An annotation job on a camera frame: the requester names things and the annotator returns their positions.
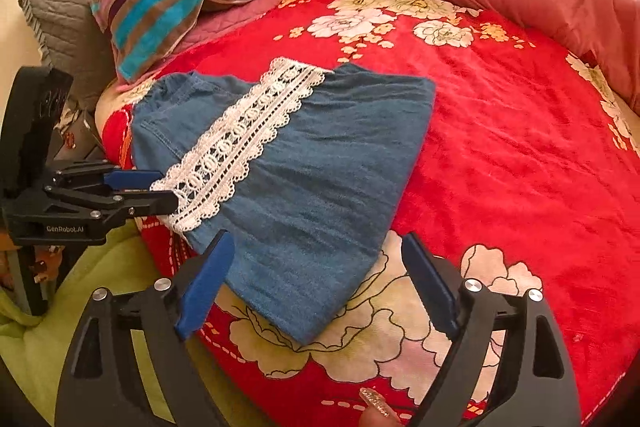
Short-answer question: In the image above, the blue denim pants lace trim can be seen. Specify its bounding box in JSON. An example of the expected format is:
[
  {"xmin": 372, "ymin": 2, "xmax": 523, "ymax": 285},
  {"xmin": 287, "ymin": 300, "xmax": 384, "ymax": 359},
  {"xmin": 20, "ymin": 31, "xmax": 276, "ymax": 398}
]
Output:
[{"xmin": 131, "ymin": 57, "xmax": 435, "ymax": 343}]

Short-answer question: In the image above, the right hand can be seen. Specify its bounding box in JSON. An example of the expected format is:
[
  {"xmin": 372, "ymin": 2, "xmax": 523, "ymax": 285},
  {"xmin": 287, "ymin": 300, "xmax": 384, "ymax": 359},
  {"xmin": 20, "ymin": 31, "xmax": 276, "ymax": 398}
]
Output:
[{"xmin": 359, "ymin": 388, "xmax": 402, "ymax": 427}]

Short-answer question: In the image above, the black camera box left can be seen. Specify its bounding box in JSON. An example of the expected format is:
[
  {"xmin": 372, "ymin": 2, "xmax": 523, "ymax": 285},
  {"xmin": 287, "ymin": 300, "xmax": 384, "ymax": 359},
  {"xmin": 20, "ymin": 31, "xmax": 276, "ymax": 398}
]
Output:
[{"xmin": 1, "ymin": 66, "xmax": 73, "ymax": 198}]

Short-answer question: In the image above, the red floral blanket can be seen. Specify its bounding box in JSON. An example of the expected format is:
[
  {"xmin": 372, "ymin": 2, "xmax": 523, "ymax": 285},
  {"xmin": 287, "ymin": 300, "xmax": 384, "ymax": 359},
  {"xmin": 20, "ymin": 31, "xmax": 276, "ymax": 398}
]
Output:
[{"xmin": 96, "ymin": 0, "xmax": 639, "ymax": 426}]

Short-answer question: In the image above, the pink quilted bed cover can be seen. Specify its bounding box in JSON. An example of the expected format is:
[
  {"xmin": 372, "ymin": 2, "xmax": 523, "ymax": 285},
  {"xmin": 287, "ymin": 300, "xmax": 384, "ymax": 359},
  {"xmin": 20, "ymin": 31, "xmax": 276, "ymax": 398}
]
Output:
[{"xmin": 110, "ymin": 0, "xmax": 282, "ymax": 93}]

